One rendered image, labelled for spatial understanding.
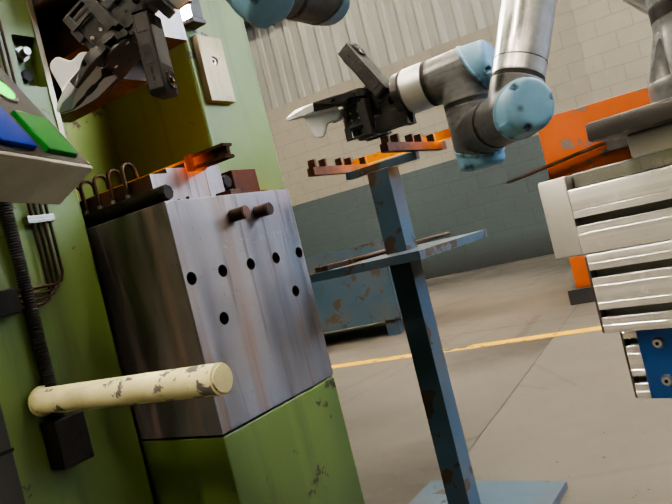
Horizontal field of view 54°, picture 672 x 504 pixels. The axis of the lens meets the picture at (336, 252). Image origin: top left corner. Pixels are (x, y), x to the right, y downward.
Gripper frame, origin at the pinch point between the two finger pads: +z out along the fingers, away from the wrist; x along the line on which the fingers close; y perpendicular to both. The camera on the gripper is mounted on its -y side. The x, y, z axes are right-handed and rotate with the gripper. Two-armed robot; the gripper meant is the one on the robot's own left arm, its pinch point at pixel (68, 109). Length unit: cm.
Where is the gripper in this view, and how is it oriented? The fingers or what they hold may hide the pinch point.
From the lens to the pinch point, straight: 101.5
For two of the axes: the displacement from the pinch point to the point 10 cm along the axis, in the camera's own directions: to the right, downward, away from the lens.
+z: -7.1, 6.9, 1.4
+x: -1.4, 0.5, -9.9
